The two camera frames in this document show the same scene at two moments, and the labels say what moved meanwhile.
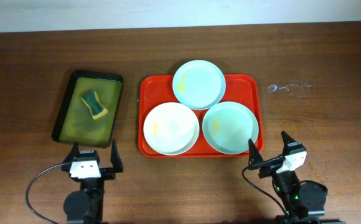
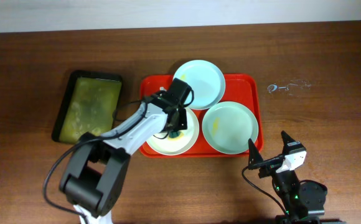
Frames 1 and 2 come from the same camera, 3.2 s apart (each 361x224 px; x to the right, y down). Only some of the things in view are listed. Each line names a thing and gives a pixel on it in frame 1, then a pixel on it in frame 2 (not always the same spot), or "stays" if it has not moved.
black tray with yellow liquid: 75,123 stays
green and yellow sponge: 92,101 to 174,135
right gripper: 253,156 stays
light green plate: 228,127 stays
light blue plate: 198,84 stays
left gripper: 107,173 to 178,121
